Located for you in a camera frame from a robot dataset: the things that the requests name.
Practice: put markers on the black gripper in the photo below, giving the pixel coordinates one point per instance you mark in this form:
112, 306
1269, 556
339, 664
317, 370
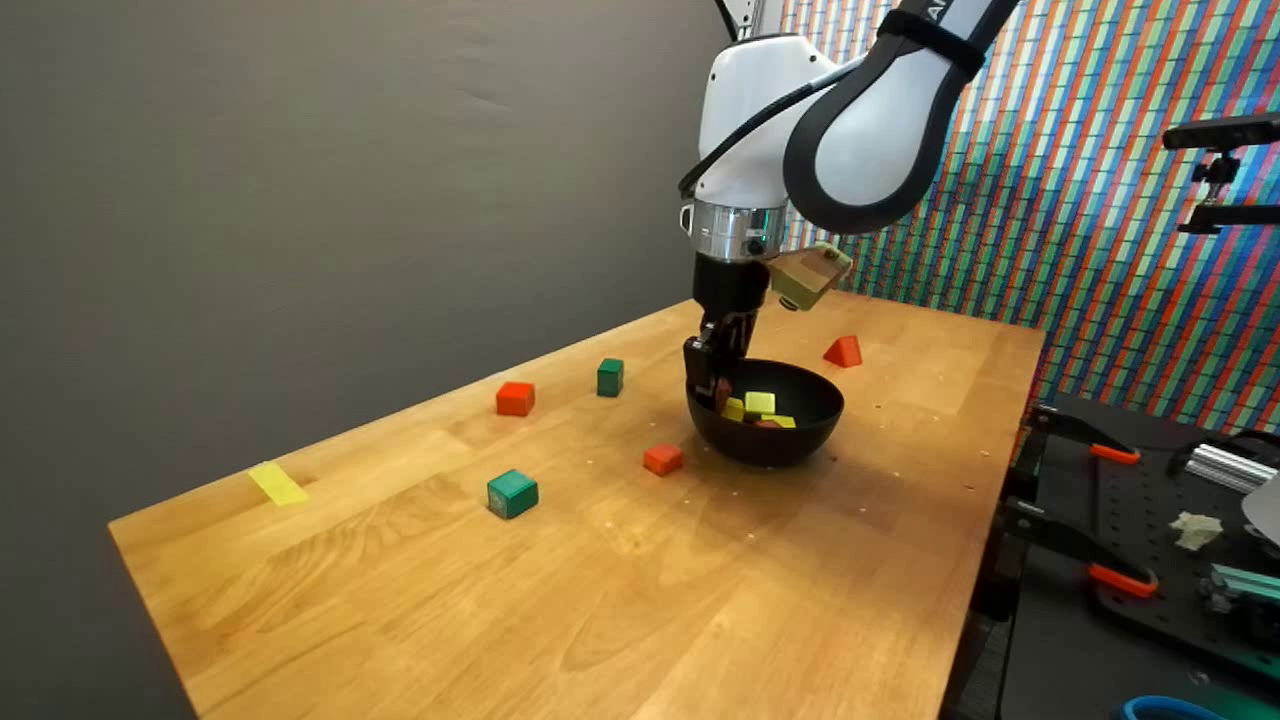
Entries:
728, 300

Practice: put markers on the lime yellow block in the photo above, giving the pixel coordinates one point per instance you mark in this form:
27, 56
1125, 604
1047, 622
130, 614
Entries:
763, 402

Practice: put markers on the red triangular prism block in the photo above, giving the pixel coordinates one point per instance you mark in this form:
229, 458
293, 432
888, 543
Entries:
845, 354

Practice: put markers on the black bowl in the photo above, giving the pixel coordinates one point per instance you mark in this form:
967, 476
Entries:
800, 414

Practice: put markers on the green cube block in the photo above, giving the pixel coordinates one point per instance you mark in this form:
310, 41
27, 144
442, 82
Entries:
510, 494
609, 378

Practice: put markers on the small red cube block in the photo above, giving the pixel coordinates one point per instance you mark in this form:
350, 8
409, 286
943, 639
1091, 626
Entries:
663, 458

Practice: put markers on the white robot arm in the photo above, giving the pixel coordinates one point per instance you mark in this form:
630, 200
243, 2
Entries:
849, 144

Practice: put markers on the yellow block in bowl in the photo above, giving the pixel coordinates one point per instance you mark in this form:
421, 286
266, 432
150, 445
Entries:
782, 422

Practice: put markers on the yellow tape strip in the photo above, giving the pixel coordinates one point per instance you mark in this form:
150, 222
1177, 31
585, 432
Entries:
279, 485

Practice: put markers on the black perforated tool board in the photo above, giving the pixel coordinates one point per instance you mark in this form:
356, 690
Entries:
1197, 514

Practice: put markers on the wrist camera on wooden mount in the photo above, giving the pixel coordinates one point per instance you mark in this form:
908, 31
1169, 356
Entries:
800, 276

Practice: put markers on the orange handled clamp upper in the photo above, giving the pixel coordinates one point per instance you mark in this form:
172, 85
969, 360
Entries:
1103, 445

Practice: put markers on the orange handled clamp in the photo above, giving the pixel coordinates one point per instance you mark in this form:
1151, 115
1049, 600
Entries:
1103, 565
1103, 445

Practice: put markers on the orange handled clamp lower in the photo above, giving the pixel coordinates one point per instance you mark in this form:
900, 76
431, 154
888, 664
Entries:
1103, 565

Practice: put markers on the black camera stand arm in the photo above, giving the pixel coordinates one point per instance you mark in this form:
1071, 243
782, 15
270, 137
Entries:
1222, 137

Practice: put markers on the blue handled tool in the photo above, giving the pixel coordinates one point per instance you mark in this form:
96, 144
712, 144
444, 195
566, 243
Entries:
1167, 711

